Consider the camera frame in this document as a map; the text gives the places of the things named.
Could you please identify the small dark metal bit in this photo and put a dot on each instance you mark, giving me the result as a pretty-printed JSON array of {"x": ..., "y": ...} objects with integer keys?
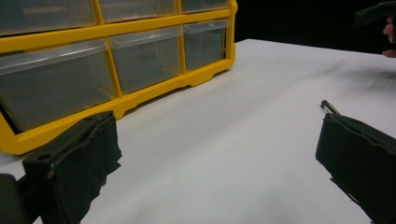
[{"x": 327, "y": 106}]

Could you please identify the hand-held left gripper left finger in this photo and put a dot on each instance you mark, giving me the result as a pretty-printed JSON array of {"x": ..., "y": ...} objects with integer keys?
[{"x": 71, "y": 161}]

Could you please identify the set of clear cabinet drawers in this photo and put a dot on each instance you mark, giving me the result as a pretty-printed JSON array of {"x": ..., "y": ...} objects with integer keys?
[{"x": 56, "y": 84}]

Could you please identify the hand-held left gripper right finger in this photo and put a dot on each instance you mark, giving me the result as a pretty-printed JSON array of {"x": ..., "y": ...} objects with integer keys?
[{"x": 364, "y": 161}]

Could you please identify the yellow plastic organizer cabinet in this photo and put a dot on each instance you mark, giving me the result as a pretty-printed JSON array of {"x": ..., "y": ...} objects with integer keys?
[{"x": 199, "y": 77}]

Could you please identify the clear plastic drawer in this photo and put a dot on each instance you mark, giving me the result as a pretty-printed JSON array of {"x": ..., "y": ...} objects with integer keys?
[{"x": 204, "y": 46}]

